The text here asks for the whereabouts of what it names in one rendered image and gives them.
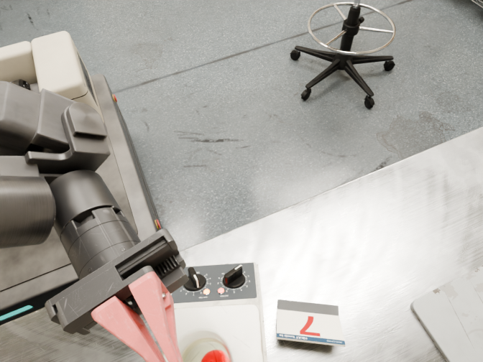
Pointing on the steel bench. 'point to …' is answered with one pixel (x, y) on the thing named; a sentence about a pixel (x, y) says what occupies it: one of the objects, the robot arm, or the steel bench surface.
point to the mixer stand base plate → (455, 317)
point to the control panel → (215, 271)
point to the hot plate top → (226, 327)
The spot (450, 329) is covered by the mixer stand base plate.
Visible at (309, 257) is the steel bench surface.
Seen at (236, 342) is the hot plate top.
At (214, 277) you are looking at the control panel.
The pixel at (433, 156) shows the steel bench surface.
